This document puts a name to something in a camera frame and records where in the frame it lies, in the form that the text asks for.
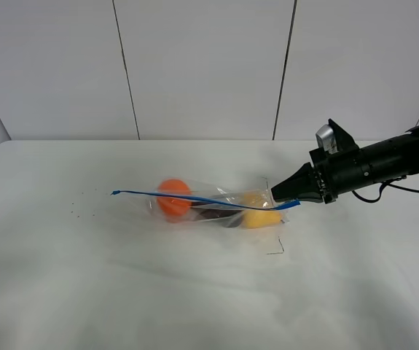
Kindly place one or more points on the clear zip bag blue seal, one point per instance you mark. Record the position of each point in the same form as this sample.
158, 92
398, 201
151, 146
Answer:
207, 196

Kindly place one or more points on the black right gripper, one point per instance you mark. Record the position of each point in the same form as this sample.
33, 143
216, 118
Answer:
338, 173

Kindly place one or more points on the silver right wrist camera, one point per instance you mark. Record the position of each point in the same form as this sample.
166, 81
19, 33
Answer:
326, 139

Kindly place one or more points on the orange toy fruit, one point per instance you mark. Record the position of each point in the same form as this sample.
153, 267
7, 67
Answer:
174, 209

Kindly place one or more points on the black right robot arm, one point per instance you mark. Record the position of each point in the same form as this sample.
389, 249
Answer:
389, 160

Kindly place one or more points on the dark purple toy eggplant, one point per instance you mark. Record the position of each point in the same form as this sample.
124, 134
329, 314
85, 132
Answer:
227, 218

